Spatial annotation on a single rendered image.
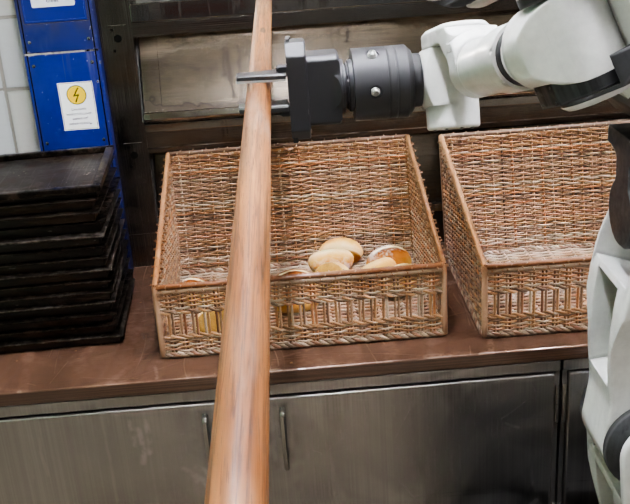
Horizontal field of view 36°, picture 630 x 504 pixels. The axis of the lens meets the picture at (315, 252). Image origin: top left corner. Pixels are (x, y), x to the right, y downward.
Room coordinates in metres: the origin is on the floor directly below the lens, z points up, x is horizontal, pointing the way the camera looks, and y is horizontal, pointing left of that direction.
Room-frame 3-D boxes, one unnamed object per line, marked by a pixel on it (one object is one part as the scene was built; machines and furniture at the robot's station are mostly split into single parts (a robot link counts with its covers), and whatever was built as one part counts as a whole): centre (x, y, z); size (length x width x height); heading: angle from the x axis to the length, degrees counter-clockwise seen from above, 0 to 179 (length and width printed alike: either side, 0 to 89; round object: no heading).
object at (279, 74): (1.17, 0.05, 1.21); 0.06 x 0.03 x 0.02; 91
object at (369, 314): (1.87, 0.04, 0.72); 0.56 x 0.49 x 0.28; 92
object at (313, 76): (1.17, -0.04, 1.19); 0.12 x 0.10 x 0.13; 91
